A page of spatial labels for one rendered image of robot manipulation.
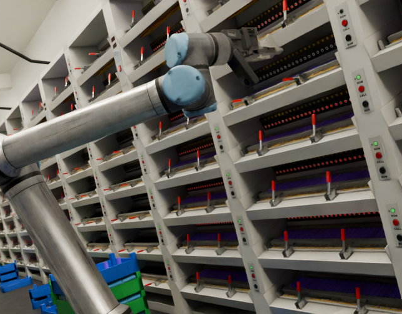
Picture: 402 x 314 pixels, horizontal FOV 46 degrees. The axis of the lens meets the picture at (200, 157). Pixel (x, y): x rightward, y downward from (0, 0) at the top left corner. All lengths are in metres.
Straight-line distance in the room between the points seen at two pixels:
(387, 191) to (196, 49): 0.66
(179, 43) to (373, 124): 0.58
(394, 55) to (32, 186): 1.03
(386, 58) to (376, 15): 0.16
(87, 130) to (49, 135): 0.10
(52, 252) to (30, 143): 0.31
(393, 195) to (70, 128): 0.87
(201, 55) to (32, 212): 0.62
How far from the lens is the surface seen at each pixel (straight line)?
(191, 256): 2.31
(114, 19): 2.60
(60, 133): 1.17
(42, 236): 1.35
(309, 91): 1.53
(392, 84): 1.43
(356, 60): 1.40
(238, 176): 1.86
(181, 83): 1.07
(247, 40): 1.37
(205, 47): 1.26
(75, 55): 3.22
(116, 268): 1.98
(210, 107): 1.21
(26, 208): 1.36
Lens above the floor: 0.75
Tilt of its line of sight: 1 degrees up
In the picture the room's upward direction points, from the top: 14 degrees counter-clockwise
